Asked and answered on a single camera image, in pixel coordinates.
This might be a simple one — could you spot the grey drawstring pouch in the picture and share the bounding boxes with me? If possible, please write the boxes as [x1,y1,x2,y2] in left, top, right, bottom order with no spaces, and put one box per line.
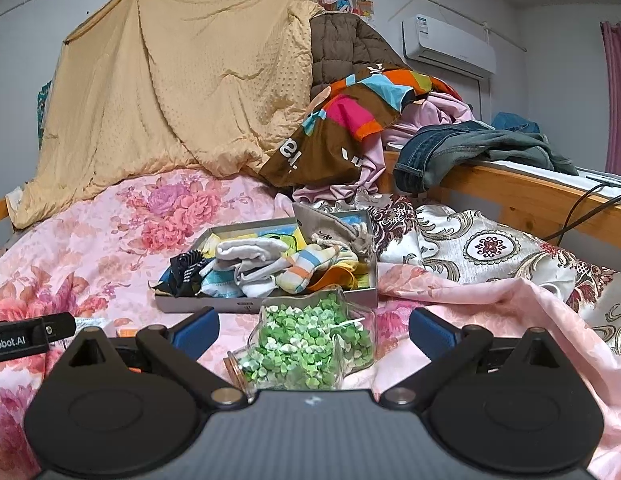
[293,204,373,260]

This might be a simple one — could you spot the black white patterned sock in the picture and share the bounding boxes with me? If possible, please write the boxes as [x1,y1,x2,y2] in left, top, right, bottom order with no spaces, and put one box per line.
[150,249,215,298]

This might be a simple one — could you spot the orange white packet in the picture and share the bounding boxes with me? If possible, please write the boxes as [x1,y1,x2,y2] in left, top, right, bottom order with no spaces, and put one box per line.
[74,318,139,337]

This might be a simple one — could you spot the cartoon printed shallow box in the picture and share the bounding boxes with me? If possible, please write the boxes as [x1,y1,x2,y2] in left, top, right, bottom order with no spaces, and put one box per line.
[149,205,378,313]

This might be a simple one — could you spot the satin patterned bedcover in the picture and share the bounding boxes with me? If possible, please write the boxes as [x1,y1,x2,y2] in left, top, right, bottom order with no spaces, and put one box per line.
[309,194,621,356]

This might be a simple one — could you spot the white grey cloth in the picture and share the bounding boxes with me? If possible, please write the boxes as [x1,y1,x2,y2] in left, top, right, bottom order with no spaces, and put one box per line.
[198,236,292,298]

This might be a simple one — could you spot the striped pastel sock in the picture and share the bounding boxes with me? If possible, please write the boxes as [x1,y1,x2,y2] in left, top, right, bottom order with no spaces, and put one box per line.
[276,244,359,295]

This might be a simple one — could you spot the blue denim jeans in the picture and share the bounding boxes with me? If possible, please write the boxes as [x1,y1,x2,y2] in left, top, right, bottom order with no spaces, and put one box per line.
[393,120,493,194]

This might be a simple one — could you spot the grey green jacket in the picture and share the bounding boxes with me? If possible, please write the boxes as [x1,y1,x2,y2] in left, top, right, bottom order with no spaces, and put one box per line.
[435,129,579,176]

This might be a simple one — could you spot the colourful brown patterned cloth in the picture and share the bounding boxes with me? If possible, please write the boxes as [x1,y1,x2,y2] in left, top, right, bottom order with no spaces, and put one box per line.
[260,63,460,188]

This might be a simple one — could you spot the light pink garment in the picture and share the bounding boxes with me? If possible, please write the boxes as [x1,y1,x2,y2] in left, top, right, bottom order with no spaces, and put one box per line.
[292,91,477,206]

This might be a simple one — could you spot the yellow hanging quilt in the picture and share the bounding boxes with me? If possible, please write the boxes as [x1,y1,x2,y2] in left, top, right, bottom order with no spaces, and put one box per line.
[10,0,320,229]

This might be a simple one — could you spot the white air conditioner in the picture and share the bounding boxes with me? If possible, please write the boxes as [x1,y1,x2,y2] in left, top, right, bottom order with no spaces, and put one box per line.
[402,14,497,80]

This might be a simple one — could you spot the brown quilted jacket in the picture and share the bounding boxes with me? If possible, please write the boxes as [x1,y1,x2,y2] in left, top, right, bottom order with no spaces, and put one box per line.
[310,12,408,99]

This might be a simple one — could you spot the pink curtain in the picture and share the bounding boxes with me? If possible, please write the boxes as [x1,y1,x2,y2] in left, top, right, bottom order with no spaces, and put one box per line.
[600,22,621,176]

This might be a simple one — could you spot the orange strap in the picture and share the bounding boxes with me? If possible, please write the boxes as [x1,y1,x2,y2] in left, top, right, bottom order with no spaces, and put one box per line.
[307,264,371,293]

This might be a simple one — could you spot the black cable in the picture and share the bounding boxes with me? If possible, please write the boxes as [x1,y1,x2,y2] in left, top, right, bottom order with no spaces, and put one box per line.
[541,182,621,244]

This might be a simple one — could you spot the wooden bed frame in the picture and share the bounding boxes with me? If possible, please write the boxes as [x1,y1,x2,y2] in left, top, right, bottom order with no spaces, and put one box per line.
[0,164,621,252]

